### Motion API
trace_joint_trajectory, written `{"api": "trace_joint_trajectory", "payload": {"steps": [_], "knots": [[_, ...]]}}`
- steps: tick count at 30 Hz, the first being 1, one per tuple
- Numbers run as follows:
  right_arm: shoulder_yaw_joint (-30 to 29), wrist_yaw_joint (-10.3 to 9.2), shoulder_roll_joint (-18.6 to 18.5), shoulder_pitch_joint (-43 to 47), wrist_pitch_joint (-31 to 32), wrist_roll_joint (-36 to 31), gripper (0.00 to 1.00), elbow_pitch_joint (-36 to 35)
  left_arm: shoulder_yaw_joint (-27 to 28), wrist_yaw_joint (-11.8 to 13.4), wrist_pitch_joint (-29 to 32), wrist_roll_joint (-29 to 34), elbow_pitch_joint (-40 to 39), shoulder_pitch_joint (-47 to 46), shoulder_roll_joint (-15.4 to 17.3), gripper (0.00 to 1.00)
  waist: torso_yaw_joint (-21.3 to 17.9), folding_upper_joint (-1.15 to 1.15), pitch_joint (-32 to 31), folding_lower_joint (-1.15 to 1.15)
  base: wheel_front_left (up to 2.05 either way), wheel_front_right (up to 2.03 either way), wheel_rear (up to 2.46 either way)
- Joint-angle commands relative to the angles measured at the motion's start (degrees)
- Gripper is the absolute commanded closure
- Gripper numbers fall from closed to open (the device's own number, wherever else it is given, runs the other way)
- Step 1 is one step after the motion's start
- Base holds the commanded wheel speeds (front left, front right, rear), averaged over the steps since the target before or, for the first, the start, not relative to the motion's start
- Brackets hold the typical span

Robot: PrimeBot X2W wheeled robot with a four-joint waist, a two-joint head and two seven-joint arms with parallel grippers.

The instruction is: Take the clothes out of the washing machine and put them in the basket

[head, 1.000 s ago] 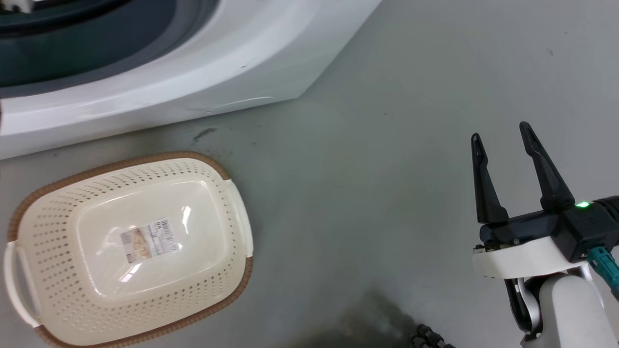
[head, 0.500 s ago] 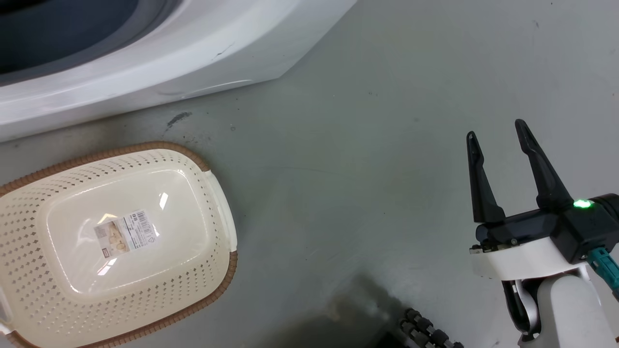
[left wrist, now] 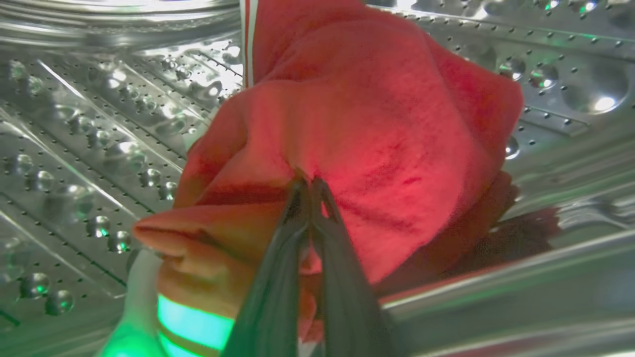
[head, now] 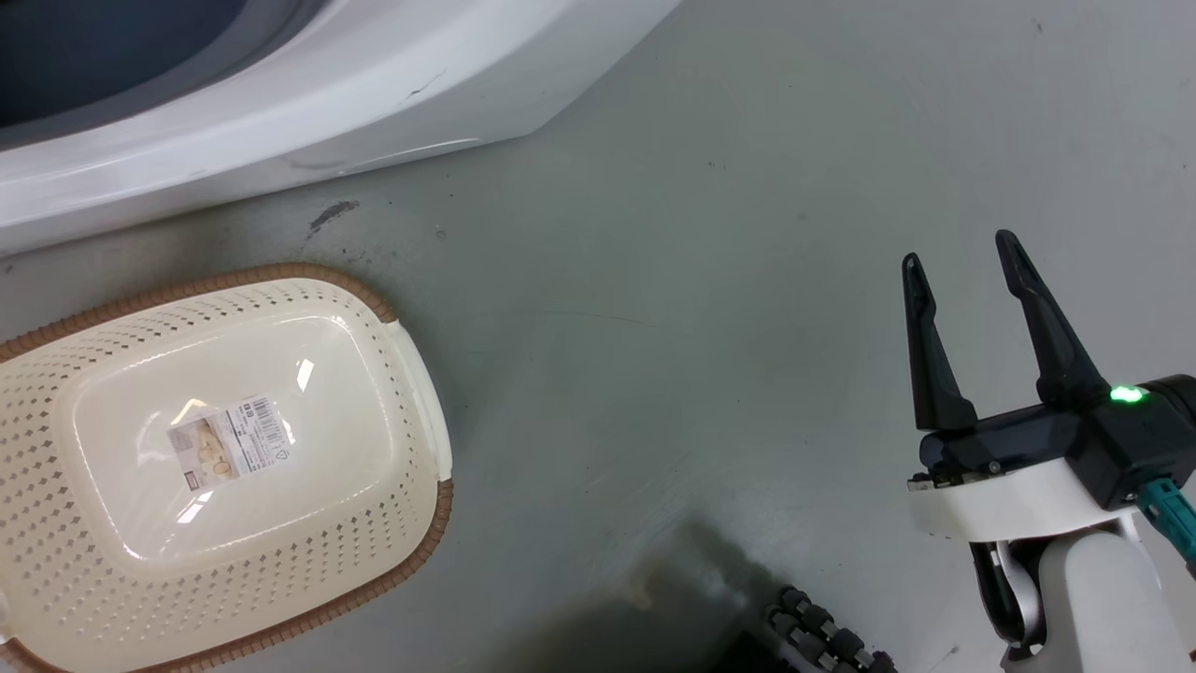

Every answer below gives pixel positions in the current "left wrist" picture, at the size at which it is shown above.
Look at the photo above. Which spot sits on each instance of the red garment with white stripes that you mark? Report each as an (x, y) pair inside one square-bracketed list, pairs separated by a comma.
[(357, 134)]

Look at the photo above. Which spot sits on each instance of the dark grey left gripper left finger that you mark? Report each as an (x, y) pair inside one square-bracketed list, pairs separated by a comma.
[(270, 302)]

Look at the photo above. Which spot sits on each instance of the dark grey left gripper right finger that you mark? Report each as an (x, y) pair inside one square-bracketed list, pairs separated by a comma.
[(347, 302)]

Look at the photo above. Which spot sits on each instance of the stainless steel washing machine drum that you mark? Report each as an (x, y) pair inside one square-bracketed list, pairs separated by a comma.
[(89, 148)]

